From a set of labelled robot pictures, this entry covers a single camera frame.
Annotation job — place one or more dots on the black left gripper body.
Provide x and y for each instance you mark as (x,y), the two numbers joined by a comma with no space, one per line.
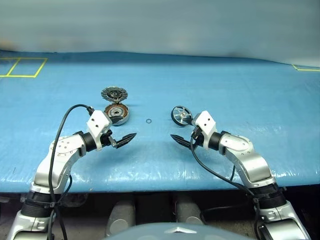
(108,139)

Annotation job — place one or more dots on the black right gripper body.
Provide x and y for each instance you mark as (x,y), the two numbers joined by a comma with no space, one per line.
(197,137)

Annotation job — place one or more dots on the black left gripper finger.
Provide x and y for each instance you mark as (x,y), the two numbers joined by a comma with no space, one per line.
(127,138)
(123,145)

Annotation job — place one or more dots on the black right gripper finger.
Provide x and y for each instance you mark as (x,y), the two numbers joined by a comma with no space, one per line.
(181,140)
(186,146)

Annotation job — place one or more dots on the silver spoked motor rotor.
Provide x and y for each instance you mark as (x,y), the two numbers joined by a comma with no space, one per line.
(182,117)

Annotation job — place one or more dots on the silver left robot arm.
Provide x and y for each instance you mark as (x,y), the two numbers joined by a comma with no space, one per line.
(50,170)

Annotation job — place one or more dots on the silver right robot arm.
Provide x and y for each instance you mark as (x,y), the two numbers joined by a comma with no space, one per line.
(252,160)

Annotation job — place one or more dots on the motor stator with copper coils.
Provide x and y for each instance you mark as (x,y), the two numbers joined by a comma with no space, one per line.
(117,114)

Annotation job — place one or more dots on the blue plastic table cover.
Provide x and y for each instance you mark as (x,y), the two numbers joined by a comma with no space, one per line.
(160,162)

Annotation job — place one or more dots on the grey rounded robot leg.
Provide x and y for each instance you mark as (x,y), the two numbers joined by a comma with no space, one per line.
(187,212)
(120,217)

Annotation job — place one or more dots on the grey robot torso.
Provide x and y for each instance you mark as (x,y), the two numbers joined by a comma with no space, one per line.
(175,232)

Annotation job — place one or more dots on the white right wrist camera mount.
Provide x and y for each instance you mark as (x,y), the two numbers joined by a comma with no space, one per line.
(206,122)

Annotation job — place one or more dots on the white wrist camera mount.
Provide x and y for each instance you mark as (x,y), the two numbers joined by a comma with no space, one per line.
(98,122)
(206,122)

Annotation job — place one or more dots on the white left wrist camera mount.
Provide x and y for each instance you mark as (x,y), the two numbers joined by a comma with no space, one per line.
(98,122)

